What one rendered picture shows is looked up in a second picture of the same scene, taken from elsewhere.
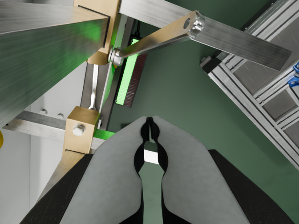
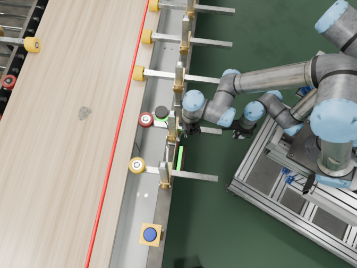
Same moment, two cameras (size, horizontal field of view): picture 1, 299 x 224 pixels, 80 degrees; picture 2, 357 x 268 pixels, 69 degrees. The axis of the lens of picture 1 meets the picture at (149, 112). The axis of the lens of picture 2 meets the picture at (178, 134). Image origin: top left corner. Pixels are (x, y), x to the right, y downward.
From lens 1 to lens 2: 1.18 m
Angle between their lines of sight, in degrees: 49
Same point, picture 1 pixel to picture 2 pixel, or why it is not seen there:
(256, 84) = (266, 188)
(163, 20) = not seen: hidden behind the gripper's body
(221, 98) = (255, 216)
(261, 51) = (214, 130)
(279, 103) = (292, 199)
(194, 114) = (238, 237)
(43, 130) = (154, 169)
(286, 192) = not seen: outside the picture
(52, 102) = (142, 187)
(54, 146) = (139, 218)
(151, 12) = not seen: hidden behind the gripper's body
